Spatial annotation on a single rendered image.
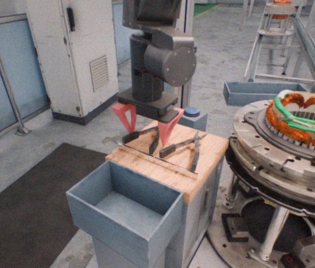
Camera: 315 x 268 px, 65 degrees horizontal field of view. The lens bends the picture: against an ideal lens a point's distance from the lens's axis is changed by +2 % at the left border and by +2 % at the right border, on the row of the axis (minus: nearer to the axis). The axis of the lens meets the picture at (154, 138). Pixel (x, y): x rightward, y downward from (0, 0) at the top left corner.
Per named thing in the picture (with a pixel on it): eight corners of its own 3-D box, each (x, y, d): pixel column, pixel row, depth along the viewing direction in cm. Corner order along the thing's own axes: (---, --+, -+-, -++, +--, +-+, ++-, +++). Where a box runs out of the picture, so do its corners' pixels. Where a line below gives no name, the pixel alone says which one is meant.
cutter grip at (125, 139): (124, 144, 51) (124, 138, 50) (121, 143, 51) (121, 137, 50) (139, 137, 53) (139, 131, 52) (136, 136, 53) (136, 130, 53)
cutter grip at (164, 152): (161, 159, 47) (161, 152, 46) (158, 157, 47) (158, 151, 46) (175, 151, 49) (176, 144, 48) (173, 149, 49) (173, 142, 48)
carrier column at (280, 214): (267, 264, 58) (295, 202, 47) (256, 260, 59) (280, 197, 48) (269, 255, 60) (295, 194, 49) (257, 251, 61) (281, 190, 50)
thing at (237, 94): (276, 151, 99) (299, 83, 84) (286, 168, 90) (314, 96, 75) (213, 148, 101) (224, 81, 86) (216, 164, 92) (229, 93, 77)
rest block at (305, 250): (290, 253, 59) (297, 239, 56) (310, 247, 60) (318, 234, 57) (304, 271, 55) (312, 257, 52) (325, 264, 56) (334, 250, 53)
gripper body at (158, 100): (161, 118, 43) (163, 77, 39) (116, 104, 47) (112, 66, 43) (178, 104, 48) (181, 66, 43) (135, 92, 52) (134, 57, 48)
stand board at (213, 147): (189, 205, 42) (190, 195, 41) (106, 166, 51) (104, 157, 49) (227, 148, 56) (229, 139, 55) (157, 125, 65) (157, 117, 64)
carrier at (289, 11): (267, 29, 325) (273, 2, 309) (297, 33, 301) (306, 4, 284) (250, 33, 304) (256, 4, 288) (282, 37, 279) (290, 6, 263)
